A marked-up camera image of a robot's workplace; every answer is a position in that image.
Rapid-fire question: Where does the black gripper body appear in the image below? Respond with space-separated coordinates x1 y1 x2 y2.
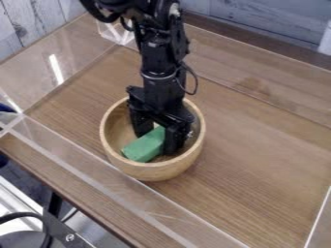
126 71 194 128

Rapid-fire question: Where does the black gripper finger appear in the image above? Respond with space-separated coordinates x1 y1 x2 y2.
129 107 153 138
162 124 190 155

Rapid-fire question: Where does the brown wooden bowl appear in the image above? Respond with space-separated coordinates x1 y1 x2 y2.
98 97 206 181

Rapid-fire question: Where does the green rectangular block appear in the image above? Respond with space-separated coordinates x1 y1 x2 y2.
121 126 165 163

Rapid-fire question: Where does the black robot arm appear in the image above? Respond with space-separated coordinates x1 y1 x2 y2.
78 0 196 155

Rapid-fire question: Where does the blue object at left edge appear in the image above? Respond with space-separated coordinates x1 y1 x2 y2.
0 102 18 169

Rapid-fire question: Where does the black table leg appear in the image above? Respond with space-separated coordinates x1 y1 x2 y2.
47 193 62 218

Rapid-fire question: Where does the clear acrylic corner bracket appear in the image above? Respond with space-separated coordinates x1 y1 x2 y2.
96 21 134 46

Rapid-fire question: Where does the clear acrylic barrier wall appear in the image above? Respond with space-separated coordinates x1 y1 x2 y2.
0 15 331 248

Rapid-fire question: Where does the black metal bracket with screw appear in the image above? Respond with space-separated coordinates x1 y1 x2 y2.
39 212 97 248

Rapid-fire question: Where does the black cable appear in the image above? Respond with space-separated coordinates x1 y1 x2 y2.
0 210 53 248

